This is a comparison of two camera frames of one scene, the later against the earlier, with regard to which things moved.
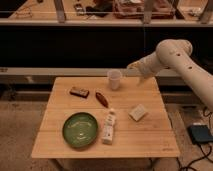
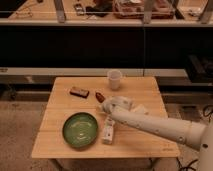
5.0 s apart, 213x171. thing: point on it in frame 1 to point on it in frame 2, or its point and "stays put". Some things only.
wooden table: [86, 118] stays put
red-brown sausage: [102, 99] stays put
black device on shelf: [100, 8] stays put
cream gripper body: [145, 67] to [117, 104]
